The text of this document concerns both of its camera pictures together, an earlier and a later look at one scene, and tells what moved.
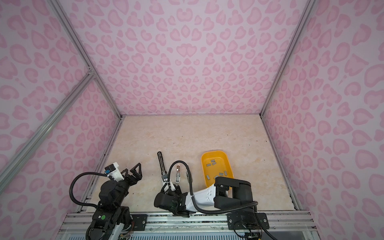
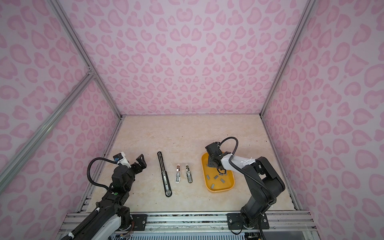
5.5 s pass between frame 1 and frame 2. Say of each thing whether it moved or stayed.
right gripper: moved
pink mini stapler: stayed
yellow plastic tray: stayed
